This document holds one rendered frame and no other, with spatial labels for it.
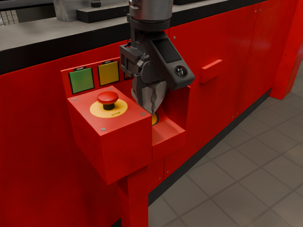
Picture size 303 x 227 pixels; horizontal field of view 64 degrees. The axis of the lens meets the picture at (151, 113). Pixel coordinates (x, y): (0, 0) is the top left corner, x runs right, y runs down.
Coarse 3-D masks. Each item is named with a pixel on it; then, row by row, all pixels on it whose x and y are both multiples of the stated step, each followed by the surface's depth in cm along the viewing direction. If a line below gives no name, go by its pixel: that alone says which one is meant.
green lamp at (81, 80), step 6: (72, 72) 48; (78, 72) 49; (84, 72) 50; (90, 72) 50; (72, 78) 49; (78, 78) 50; (84, 78) 50; (90, 78) 51; (72, 84) 49; (78, 84) 50; (84, 84) 51; (90, 84) 52; (78, 90) 51
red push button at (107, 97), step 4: (104, 92) 46; (108, 92) 46; (112, 92) 46; (100, 96) 45; (104, 96) 45; (108, 96) 45; (112, 96) 45; (116, 96) 45; (100, 100) 44; (104, 100) 44; (108, 100) 44; (112, 100) 44; (116, 100) 45; (104, 104) 46; (108, 104) 45; (112, 104) 46; (104, 108) 46; (108, 108) 46; (112, 108) 46
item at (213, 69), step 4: (216, 60) 114; (220, 60) 114; (208, 64) 109; (212, 64) 109; (216, 64) 111; (220, 64) 114; (204, 68) 105; (208, 68) 107; (212, 68) 110; (216, 68) 113; (220, 68) 116; (204, 72) 106; (208, 72) 108; (212, 72) 111; (216, 72) 114; (204, 76) 107; (208, 76) 110; (212, 76) 112; (200, 80) 109; (204, 80) 108; (208, 80) 111
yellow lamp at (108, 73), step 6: (102, 66) 52; (108, 66) 52; (114, 66) 53; (102, 72) 52; (108, 72) 53; (114, 72) 54; (102, 78) 53; (108, 78) 54; (114, 78) 55; (102, 84) 54
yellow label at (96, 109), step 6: (96, 102) 49; (120, 102) 49; (90, 108) 47; (96, 108) 47; (102, 108) 47; (114, 108) 47; (120, 108) 47; (126, 108) 47; (96, 114) 45; (102, 114) 45; (108, 114) 45; (114, 114) 45; (120, 114) 45
